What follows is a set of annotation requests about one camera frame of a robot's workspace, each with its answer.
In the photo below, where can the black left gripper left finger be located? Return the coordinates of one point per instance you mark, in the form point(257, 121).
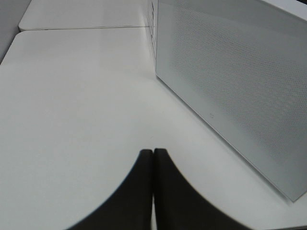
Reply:
point(130, 206)

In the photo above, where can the white microwave door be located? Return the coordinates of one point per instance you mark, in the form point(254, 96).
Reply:
point(241, 65)

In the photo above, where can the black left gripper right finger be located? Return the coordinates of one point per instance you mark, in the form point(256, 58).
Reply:
point(178, 206)

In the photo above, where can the white microwave oven body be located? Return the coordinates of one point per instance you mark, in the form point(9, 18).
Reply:
point(151, 21)

